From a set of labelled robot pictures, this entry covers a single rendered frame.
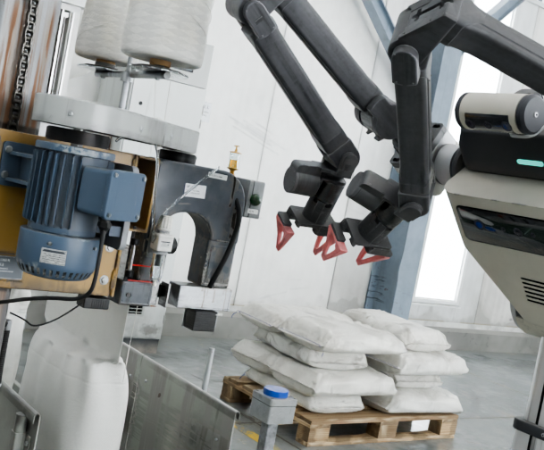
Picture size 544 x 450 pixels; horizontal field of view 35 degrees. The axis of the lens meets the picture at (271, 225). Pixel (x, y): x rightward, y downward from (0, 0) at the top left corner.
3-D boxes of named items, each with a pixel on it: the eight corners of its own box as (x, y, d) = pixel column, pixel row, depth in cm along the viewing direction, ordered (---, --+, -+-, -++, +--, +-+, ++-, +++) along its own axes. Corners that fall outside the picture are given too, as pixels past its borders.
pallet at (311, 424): (454, 438, 521) (459, 415, 520) (306, 447, 447) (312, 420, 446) (361, 395, 585) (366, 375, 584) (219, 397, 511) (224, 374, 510)
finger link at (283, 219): (263, 238, 190) (280, 204, 185) (290, 242, 193) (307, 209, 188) (273, 258, 185) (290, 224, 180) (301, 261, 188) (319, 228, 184)
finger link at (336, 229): (309, 243, 176) (336, 216, 170) (335, 247, 180) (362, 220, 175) (319, 270, 172) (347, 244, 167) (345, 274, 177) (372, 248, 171)
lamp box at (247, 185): (258, 219, 204) (265, 182, 204) (243, 217, 201) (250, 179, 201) (241, 214, 210) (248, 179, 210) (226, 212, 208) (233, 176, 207)
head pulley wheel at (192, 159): (202, 167, 197) (204, 156, 197) (168, 161, 192) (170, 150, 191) (183, 163, 204) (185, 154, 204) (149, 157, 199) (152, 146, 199)
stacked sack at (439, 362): (472, 380, 519) (477, 357, 518) (393, 379, 479) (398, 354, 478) (421, 361, 554) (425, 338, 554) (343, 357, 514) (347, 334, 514)
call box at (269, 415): (293, 424, 203) (298, 399, 202) (266, 424, 198) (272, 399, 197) (274, 412, 209) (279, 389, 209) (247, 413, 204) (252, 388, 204)
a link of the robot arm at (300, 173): (360, 155, 176) (342, 142, 183) (313, 145, 171) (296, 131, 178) (341, 208, 179) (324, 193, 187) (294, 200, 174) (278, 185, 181)
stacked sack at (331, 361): (370, 376, 475) (374, 352, 475) (307, 372, 454) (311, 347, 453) (307, 345, 532) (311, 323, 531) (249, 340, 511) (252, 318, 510)
